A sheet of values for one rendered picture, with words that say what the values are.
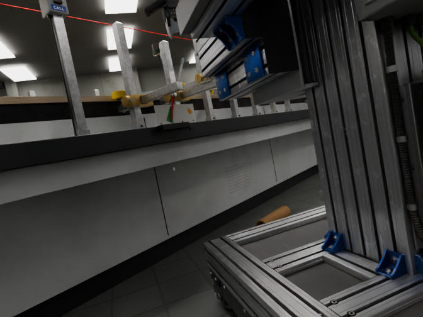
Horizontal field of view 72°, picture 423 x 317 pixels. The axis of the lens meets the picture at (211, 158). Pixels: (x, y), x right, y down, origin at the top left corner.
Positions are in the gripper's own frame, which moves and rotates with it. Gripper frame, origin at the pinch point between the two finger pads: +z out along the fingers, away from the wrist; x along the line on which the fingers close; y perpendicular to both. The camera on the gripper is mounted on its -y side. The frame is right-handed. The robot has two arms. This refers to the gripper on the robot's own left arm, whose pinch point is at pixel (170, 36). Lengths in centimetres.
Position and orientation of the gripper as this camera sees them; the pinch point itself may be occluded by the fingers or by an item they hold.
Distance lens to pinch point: 154.1
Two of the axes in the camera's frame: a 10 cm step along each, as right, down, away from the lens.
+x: -2.2, -0.1, 9.7
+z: 1.9, 9.8, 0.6
